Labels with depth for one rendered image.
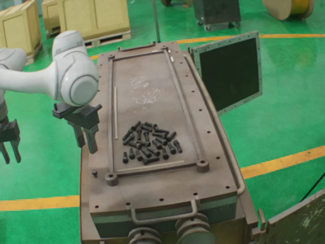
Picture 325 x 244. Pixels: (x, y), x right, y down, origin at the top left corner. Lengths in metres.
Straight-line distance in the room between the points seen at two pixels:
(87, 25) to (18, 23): 1.40
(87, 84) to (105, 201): 0.45
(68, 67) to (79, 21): 5.49
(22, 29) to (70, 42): 5.61
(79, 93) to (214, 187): 0.53
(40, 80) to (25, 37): 5.72
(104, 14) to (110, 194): 5.28
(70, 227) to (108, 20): 4.08
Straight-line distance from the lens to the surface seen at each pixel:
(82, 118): 1.15
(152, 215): 1.20
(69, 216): 3.21
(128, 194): 1.23
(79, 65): 0.92
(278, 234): 1.38
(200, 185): 1.23
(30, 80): 0.95
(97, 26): 6.42
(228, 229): 1.32
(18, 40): 6.74
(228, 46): 2.71
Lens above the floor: 2.17
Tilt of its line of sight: 33 degrees down
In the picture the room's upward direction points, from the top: 7 degrees counter-clockwise
